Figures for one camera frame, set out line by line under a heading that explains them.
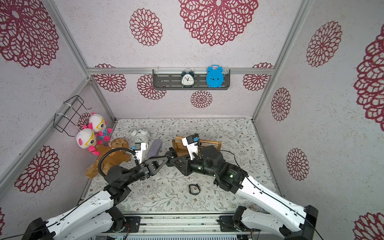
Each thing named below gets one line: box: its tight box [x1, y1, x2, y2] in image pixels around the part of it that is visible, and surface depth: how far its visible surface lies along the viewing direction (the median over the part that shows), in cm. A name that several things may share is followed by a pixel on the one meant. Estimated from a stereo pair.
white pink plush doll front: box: [75, 128, 101, 156], surface depth 87 cm
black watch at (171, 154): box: [164, 147, 178, 167], surface depth 62 cm
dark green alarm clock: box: [181, 71, 195, 89], surface depth 92 cm
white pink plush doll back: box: [82, 112, 113, 146], surface depth 96 cm
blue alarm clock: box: [206, 64, 224, 88], surface depth 91 cm
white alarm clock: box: [131, 128, 150, 149], surface depth 99 cm
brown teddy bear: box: [85, 138, 132, 178], surface depth 93 cm
